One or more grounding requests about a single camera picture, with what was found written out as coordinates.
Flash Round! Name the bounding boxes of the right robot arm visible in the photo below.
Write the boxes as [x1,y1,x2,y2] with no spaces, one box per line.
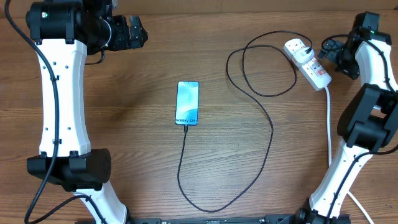
[283,11,397,223]

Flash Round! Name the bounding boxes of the black USB charging cable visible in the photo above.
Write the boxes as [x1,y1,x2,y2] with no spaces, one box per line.
[177,30,313,213]

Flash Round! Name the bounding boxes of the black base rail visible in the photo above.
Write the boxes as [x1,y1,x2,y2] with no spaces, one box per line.
[74,213,351,224]

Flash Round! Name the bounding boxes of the blue Galaxy smartphone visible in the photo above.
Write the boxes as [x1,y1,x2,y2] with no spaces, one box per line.
[175,81,200,126]

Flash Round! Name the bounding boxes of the white charger plug adapter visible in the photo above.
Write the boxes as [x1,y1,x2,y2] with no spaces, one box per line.
[292,47,315,67]

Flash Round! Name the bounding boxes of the white power strip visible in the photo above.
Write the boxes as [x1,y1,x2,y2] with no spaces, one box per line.
[284,39,331,91]

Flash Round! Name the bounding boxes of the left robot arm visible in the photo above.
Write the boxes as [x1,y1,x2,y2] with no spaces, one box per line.
[26,1,148,223]

